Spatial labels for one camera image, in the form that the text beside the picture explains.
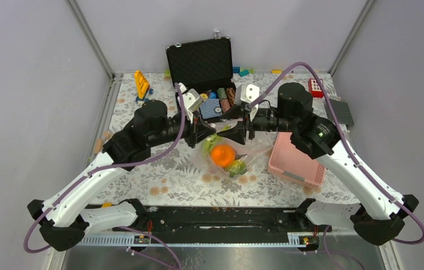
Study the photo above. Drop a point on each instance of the blue card deck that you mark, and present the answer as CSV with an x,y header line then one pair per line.
x,y
210,108

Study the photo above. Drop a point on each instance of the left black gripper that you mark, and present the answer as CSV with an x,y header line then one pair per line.
x,y
198,130

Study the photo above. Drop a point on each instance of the clear pink zip bag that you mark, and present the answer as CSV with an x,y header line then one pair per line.
x,y
249,153

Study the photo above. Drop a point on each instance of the wooden toy block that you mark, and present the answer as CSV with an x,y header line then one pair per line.
x,y
98,146

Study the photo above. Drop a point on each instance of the red grid block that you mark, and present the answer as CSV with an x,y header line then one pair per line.
x,y
315,89

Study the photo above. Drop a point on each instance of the teal toy block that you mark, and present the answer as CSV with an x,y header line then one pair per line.
x,y
244,73

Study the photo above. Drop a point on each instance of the green celery stalk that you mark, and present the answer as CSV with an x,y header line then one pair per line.
x,y
209,143

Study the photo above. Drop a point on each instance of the black poker chip case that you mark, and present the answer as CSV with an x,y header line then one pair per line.
x,y
204,65

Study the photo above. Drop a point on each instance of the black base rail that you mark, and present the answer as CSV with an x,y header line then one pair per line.
x,y
224,225

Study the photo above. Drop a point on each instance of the pink plastic basket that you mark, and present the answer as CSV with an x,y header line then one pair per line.
x,y
287,162

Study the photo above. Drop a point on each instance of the grey building baseplate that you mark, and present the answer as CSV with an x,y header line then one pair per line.
x,y
342,112

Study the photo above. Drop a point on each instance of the floral tablecloth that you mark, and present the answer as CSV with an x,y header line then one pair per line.
x,y
174,180

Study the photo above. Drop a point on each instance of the orange fruit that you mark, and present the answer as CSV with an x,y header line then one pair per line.
x,y
222,155

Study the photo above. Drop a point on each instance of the yellow toy ladder cart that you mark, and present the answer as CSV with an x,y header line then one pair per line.
x,y
142,86

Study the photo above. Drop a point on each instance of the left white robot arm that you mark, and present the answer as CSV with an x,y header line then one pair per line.
x,y
66,218

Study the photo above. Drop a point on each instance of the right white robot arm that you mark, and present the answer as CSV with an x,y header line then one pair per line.
x,y
379,215

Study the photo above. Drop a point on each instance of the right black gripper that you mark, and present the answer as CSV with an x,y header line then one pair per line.
x,y
238,132

